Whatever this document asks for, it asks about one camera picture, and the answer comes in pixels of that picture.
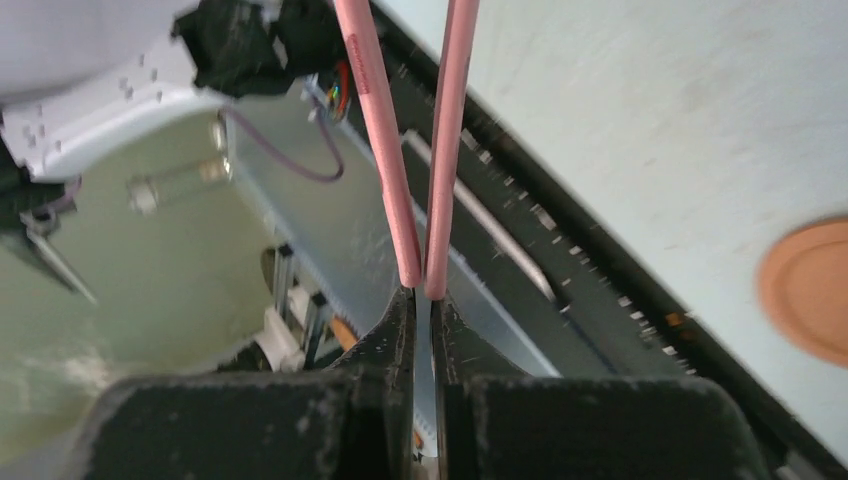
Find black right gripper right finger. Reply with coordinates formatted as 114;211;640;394
430;300;771;479

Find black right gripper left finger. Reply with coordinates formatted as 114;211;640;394
72;288;416;479

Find pink-tipped metal tongs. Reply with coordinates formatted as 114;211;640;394
331;0;482;480

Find white spare arm link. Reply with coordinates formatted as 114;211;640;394
0;0;293;183

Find light brown coaster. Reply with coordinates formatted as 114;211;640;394
757;217;847;368

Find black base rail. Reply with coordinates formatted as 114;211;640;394
344;0;848;480

